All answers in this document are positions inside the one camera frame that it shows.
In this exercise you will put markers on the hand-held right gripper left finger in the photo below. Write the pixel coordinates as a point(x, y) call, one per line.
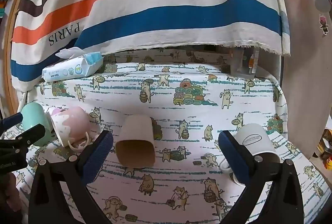
point(99, 156)

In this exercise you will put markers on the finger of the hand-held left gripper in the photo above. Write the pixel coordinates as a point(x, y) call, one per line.
point(11, 120)
point(29, 133)

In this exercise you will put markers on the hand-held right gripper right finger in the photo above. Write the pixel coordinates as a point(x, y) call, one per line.
point(233, 159)

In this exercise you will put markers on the beige paper cup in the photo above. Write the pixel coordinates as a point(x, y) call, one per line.
point(134, 133)

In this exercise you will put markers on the mint green cup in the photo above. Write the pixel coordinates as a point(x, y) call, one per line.
point(36, 115)

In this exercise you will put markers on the person's left hand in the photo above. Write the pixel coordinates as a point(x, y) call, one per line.
point(9, 195)

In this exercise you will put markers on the white mug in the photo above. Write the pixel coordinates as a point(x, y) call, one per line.
point(256, 141)

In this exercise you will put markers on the baby wipes pack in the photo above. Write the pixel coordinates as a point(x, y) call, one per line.
point(72, 68)

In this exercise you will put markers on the clear plastic container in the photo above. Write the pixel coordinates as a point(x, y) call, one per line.
point(241, 65)

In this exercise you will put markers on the yellow orange toy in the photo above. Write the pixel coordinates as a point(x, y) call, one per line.
point(327, 159)

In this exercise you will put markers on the cat print bed sheet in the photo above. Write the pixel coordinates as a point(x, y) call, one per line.
point(168, 78)

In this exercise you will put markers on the brown board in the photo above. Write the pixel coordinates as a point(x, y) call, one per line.
point(303, 71)

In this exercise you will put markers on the striped blanket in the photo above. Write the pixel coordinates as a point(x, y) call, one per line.
point(155, 19)

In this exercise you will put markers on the cartoon sticker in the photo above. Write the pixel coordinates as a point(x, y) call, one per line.
point(323, 23)

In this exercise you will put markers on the wooden hoop frame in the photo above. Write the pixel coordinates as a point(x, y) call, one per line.
point(7, 65)

